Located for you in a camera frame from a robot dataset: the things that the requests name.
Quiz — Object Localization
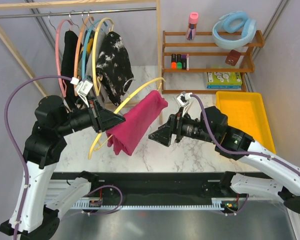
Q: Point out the white pen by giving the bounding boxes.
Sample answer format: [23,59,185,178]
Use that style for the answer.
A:
[186,54,190,71]

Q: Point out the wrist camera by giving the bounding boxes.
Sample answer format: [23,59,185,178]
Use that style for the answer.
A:
[74,80,93,108]
[176,91,193,116]

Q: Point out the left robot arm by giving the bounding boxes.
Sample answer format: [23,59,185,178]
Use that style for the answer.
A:
[0,95,125,240]

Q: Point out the pink water bottle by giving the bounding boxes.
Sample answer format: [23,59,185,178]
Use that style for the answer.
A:
[186,12,199,41]

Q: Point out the orange hanger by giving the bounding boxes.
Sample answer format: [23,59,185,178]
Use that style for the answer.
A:
[73,9,95,97]

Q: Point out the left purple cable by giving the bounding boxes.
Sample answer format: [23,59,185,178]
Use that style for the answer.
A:
[4,75,76,240]

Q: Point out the wooden clothes rack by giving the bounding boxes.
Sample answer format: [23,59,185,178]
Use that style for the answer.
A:
[0,0,164,126]

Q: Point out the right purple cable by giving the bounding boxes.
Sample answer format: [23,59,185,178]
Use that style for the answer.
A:
[191,93,300,182]

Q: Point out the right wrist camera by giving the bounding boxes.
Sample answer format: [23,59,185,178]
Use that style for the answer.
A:
[176,91,193,116]

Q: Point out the green book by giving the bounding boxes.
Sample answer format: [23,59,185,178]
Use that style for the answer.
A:
[207,72,243,89]

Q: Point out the wooden shelf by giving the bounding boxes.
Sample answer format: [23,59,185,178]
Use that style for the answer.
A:
[161,30,266,80]

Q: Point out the pink hanger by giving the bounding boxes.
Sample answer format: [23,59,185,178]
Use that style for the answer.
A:
[54,11,75,97]

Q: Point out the brown box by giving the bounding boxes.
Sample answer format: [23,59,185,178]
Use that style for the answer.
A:
[225,49,241,67]

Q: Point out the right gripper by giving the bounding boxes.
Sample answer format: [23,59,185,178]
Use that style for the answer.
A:
[148,107,218,147]

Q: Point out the blue hanger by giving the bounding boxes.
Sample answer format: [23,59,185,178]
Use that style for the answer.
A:
[77,20,101,79]

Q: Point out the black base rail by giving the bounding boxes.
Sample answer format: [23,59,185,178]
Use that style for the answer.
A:
[49,171,241,208]

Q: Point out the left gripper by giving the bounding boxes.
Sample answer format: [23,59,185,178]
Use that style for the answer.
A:
[55,96,126,137]

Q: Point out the black white patterned garment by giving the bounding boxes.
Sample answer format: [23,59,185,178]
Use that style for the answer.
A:
[95,31,134,106]

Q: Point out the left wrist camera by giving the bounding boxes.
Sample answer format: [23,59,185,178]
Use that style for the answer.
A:
[74,80,93,108]

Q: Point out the yellow hanger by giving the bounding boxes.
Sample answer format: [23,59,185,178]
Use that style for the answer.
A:
[91,17,115,96]
[88,77,166,160]

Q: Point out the grey garment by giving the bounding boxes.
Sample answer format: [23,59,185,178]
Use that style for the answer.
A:
[85,54,108,107]

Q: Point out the orange highlighter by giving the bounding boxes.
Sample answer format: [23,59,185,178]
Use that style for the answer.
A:
[171,53,177,69]

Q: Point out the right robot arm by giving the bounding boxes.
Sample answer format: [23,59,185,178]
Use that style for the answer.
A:
[148,106,300,214]

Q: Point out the blue neck pillow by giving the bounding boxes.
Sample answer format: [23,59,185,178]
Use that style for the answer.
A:
[212,11,257,50]

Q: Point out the purple cable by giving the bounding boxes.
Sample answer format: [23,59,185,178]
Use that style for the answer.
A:
[4,75,76,240]
[191,93,300,182]

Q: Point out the yellow tray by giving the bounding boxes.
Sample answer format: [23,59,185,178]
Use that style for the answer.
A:
[216,91,276,154]

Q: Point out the pink trousers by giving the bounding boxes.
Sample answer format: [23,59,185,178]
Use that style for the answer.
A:
[106,90,168,156]

